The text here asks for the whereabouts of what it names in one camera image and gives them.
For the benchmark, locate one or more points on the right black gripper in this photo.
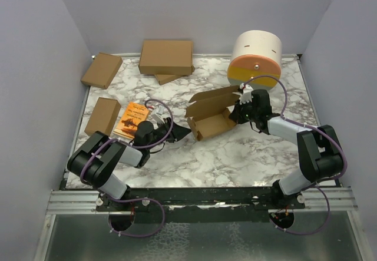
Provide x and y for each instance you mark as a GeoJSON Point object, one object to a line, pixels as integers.
{"type": "Point", "coordinates": [235, 115]}

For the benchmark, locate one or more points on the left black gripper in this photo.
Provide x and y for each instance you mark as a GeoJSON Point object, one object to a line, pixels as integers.
{"type": "Point", "coordinates": [177, 132]}

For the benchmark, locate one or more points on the brown cardboard box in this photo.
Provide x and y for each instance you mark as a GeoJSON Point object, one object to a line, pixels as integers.
{"type": "Point", "coordinates": [208, 112]}

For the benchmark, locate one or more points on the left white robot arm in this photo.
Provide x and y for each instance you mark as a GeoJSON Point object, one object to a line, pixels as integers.
{"type": "Point", "coordinates": [94, 162]}

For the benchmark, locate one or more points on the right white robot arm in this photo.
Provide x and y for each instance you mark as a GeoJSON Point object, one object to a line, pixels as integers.
{"type": "Point", "coordinates": [319, 151]}

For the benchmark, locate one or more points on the small cardboard box under stack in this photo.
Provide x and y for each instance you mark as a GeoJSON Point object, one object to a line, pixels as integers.
{"type": "Point", "coordinates": [163, 79]}

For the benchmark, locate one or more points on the folded cardboard box front left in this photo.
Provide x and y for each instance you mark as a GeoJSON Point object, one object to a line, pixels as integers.
{"type": "Point", "coordinates": [103, 116]}

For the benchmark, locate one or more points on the large folded cardboard box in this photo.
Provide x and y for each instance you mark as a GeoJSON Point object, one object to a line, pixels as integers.
{"type": "Point", "coordinates": [166, 57]}

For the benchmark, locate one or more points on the folded cardboard box back left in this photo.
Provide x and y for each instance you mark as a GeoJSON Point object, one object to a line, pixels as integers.
{"type": "Point", "coordinates": [102, 70]}

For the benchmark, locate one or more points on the round pastel drawer cabinet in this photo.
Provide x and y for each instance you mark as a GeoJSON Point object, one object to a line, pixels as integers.
{"type": "Point", "coordinates": [256, 53]}

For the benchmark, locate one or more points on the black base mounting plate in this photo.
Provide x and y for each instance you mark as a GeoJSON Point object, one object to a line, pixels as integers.
{"type": "Point", "coordinates": [197, 205]}

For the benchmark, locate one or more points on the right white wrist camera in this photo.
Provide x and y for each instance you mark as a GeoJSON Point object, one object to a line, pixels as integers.
{"type": "Point", "coordinates": [246, 93]}

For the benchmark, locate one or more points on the aluminium rail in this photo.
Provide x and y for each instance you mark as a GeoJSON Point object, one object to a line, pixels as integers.
{"type": "Point", "coordinates": [72, 202]}

